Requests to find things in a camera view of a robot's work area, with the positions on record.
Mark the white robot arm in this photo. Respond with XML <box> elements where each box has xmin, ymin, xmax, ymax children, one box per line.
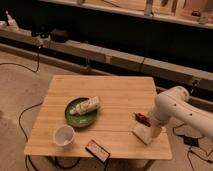
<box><xmin>149</xmin><ymin>86</ymin><xmax>213</xmax><ymax>140</ymax></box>

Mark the green ceramic plate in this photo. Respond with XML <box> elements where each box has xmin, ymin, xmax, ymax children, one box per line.
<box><xmin>65</xmin><ymin>97</ymin><xmax>98</xmax><ymax>128</ymax></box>

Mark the dark red snack wrapper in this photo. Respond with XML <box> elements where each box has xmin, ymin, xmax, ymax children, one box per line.
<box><xmin>135</xmin><ymin>113</ymin><xmax>151</xmax><ymax>127</ymax></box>

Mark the white plastic bottle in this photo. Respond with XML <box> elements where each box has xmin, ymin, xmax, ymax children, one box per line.
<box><xmin>69</xmin><ymin>96</ymin><xmax>100</xmax><ymax>115</ymax></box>

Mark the wooden table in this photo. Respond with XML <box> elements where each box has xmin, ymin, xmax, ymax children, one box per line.
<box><xmin>24</xmin><ymin>75</ymin><xmax>172</xmax><ymax>160</ymax></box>

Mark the black device on ledge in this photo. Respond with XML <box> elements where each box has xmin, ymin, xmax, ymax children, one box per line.
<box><xmin>50</xmin><ymin>29</ymin><xmax>69</xmax><ymax>43</ymax></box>

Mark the black cables right floor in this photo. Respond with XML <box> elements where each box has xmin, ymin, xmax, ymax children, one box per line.
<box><xmin>172</xmin><ymin>123</ymin><xmax>213</xmax><ymax>171</ymax></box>

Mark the black floor cable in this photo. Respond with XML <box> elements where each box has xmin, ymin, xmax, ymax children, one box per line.
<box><xmin>0</xmin><ymin>44</ymin><xmax>81</xmax><ymax>171</ymax></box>

